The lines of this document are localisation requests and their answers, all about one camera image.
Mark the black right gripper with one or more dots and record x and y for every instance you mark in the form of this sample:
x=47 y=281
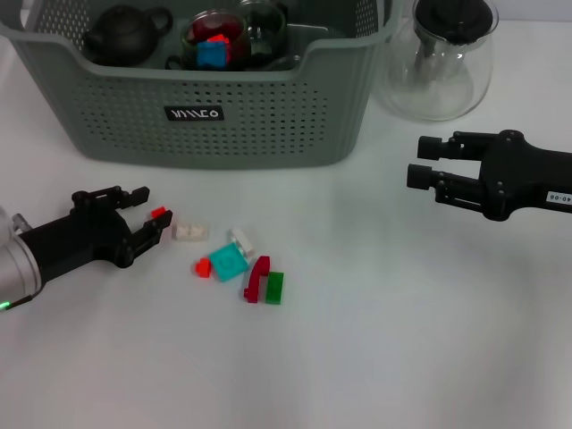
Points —
x=518 y=179

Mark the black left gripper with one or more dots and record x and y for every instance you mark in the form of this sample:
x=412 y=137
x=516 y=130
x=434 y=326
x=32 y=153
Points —
x=76 y=241

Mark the red square toy brick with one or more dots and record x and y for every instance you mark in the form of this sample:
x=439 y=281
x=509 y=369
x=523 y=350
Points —
x=158 y=211

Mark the white two-stud toy brick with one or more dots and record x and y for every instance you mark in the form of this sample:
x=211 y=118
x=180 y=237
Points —
x=191 y=231

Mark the small red toy piece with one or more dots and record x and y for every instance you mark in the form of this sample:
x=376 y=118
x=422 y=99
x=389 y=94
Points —
x=203 y=267

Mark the teal square plate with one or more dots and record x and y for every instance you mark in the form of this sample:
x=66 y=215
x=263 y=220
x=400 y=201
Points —
x=228 y=263

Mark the dark red curved toy piece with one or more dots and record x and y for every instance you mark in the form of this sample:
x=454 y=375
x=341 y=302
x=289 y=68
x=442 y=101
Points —
x=257 y=279

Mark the glass teacup with black base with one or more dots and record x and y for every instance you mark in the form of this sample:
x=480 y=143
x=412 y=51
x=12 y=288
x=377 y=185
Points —
x=270 y=31
x=170 y=62
x=190 y=31

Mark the blue square plate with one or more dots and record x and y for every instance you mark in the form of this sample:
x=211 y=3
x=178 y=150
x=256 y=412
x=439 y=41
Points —
x=212 y=53

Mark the red sloped toy brick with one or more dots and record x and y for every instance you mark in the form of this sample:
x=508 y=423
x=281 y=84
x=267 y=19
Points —
x=220 y=39

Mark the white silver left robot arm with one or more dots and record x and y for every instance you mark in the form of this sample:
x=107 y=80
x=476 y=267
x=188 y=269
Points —
x=20 y=268

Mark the small white toy block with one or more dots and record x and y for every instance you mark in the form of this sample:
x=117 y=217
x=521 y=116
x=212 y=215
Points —
x=243 y=241

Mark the grey-green perforated storage bin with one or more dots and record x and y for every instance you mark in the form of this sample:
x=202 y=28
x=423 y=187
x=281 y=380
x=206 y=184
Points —
x=268 y=125

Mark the clear glass carafe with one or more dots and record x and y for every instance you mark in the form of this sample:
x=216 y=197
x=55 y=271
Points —
x=438 y=96

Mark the black carafe lid with strainer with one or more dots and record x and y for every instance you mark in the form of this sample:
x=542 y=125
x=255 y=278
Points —
x=451 y=18

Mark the long green toy brick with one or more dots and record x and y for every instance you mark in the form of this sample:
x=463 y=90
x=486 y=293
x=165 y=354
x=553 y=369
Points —
x=274 y=288

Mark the black clay teapot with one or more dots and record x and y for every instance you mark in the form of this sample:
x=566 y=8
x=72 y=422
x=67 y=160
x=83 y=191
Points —
x=120 y=36

